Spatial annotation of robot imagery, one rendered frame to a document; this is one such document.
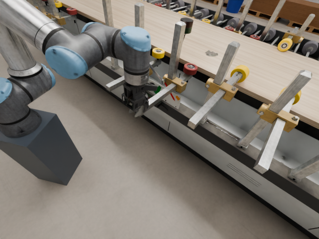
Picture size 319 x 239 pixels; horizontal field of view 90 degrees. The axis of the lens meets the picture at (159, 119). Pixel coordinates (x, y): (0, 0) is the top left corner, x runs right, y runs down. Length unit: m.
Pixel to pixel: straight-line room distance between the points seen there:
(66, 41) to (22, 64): 0.57
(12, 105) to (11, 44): 0.27
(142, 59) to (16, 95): 0.71
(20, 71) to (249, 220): 1.78
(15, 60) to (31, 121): 0.32
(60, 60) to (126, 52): 0.18
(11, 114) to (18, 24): 0.59
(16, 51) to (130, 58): 0.62
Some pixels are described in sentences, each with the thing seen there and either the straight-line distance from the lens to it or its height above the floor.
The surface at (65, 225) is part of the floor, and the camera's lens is 1.50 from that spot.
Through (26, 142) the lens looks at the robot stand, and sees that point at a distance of 1.11.
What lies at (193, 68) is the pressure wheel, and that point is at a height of 0.90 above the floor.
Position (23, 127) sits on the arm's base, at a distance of 1.12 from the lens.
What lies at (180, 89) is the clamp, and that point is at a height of 0.85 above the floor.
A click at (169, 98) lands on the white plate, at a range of 0.98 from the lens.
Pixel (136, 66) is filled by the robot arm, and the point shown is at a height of 1.11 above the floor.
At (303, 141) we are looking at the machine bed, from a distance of 1.12.
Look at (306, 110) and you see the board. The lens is 1.04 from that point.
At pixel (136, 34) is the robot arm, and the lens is 0.52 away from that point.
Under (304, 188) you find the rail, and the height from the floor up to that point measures 0.70.
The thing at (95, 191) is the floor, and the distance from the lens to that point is 1.49.
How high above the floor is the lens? 1.38
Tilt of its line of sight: 49 degrees down
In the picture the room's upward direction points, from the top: 8 degrees clockwise
